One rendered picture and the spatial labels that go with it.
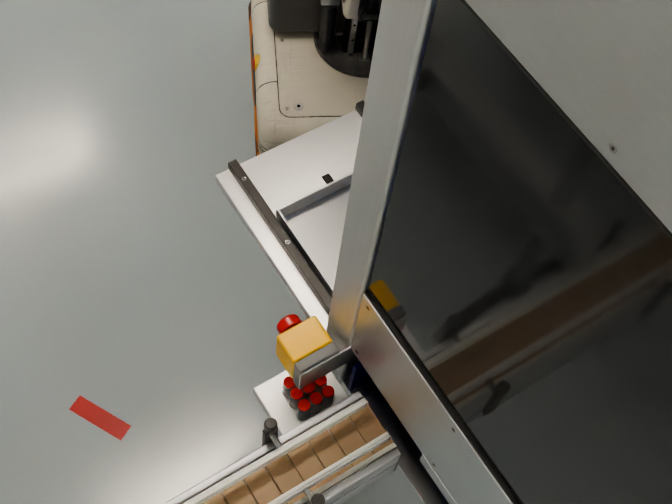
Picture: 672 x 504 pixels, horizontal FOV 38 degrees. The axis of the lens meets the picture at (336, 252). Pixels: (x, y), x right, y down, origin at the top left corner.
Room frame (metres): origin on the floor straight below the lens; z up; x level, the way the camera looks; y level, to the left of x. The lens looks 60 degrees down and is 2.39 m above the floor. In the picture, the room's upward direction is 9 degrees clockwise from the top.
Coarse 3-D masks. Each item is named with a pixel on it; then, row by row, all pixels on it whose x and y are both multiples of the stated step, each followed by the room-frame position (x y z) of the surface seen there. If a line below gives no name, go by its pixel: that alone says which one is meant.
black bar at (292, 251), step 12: (228, 168) 0.99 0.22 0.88; (240, 168) 0.99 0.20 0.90; (240, 180) 0.96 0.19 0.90; (252, 192) 0.94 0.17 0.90; (264, 204) 0.92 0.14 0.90; (264, 216) 0.89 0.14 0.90; (276, 228) 0.87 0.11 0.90; (288, 240) 0.85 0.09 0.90; (288, 252) 0.83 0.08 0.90; (300, 252) 0.83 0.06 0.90; (300, 264) 0.81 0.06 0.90; (312, 276) 0.79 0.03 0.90; (312, 288) 0.77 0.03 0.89; (324, 288) 0.77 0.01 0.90; (324, 300) 0.74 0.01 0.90
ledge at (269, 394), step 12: (264, 384) 0.58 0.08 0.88; (276, 384) 0.59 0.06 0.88; (336, 384) 0.60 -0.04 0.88; (264, 396) 0.56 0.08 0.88; (276, 396) 0.57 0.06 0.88; (336, 396) 0.58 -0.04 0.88; (264, 408) 0.54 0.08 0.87; (276, 408) 0.54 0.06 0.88; (288, 408) 0.55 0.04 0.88; (324, 408) 0.56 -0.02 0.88; (276, 420) 0.52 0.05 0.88; (288, 420) 0.53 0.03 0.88; (300, 420) 0.53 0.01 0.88
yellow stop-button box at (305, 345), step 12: (300, 324) 0.63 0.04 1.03; (312, 324) 0.63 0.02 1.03; (288, 336) 0.61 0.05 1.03; (300, 336) 0.61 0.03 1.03; (312, 336) 0.61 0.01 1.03; (324, 336) 0.62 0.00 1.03; (276, 348) 0.60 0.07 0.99; (288, 348) 0.59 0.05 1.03; (300, 348) 0.59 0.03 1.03; (312, 348) 0.59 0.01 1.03; (324, 348) 0.60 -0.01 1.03; (336, 348) 0.60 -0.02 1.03; (288, 360) 0.58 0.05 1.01; (300, 360) 0.57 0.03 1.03; (312, 360) 0.57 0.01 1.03; (324, 360) 0.58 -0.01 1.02; (288, 372) 0.57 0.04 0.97; (300, 372) 0.55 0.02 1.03
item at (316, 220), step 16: (320, 192) 0.96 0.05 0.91; (336, 192) 0.98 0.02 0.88; (288, 208) 0.91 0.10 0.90; (304, 208) 0.93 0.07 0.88; (320, 208) 0.94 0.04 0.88; (336, 208) 0.94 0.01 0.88; (288, 224) 0.87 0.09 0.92; (304, 224) 0.90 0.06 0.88; (320, 224) 0.90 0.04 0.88; (336, 224) 0.91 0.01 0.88; (304, 240) 0.87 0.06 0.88; (320, 240) 0.87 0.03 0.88; (336, 240) 0.88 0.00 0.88; (304, 256) 0.83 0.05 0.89; (320, 256) 0.84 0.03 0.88; (336, 256) 0.84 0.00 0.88; (320, 272) 0.79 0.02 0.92
